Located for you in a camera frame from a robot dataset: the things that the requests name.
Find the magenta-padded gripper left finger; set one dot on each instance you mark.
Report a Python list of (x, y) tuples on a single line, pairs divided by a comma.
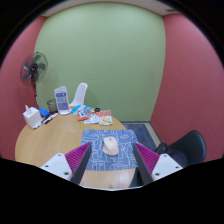
[(60, 165)]

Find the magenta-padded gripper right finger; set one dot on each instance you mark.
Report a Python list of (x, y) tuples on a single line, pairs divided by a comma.
[(164, 165)]

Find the cream pink computer mouse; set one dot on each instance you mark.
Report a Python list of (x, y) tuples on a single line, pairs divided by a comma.
[(111, 146)]

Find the blue-grey patterned mouse pad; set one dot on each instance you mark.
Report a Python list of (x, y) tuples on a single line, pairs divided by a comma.
[(96, 156)]

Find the black office chair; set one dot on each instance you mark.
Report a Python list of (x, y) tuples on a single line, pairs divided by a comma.
[(188, 146)]

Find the whiteboard marker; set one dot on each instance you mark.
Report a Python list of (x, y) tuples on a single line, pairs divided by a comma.
[(40, 124), (51, 118)]

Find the white tissue box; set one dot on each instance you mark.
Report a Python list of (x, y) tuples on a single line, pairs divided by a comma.
[(32, 118)]

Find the small blue box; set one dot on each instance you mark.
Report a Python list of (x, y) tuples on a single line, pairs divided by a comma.
[(44, 113)]

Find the white snack packet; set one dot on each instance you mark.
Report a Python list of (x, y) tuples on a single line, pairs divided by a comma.
[(91, 119)]

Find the blue snack packet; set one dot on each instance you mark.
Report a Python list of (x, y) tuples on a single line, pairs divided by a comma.
[(76, 109)]

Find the dark translucent cup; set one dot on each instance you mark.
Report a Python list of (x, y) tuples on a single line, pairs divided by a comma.
[(52, 106)]

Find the white standing sign card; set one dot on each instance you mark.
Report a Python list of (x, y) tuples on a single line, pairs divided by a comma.
[(62, 100)]

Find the red and yellow snack packet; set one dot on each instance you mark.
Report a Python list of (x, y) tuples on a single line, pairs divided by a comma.
[(106, 118)]

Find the small black round object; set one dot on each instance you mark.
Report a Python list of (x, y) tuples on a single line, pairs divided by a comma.
[(97, 109)]

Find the white plastic chair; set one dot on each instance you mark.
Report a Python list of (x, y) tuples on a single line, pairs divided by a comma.
[(80, 95)]

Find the black and red standing fan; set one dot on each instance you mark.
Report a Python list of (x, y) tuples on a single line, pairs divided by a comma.
[(33, 68)]

